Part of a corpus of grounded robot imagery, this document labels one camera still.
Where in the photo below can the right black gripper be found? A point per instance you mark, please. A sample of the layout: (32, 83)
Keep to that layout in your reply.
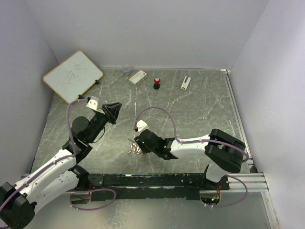
(141, 145)

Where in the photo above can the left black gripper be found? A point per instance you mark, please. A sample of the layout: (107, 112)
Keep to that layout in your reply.
(113, 110)

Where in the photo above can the large metal keyring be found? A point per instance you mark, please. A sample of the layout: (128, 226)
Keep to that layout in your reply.
(129, 152)

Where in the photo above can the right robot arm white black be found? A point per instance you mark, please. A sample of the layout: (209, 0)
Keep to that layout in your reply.
(226, 152)

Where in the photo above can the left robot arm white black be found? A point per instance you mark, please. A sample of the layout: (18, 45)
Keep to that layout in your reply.
(19, 202)

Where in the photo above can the white green staples box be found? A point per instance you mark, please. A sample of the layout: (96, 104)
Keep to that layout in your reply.
(138, 78)

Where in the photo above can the clear cup of paperclips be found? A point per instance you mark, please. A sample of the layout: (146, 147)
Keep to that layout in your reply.
(126, 70)

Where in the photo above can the red black stamp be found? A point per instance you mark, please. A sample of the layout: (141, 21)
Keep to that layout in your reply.
(156, 85)

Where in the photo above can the white clip tool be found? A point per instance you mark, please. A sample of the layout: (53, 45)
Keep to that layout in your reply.
(185, 83)

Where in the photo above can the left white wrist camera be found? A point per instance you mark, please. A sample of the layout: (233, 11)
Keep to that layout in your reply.
(95, 103)

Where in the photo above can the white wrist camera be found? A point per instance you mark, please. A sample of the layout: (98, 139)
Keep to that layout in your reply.
(95, 103)
(140, 126)

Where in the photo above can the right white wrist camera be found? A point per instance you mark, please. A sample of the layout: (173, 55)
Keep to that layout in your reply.
(140, 126)

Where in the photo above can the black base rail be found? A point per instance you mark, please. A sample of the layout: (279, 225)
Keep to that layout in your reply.
(153, 186)

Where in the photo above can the small whiteboard yellow frame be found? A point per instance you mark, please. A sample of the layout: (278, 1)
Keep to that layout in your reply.
(73, 77)

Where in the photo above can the aluminium frame rail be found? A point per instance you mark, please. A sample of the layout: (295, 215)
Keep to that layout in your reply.
(254, 181)

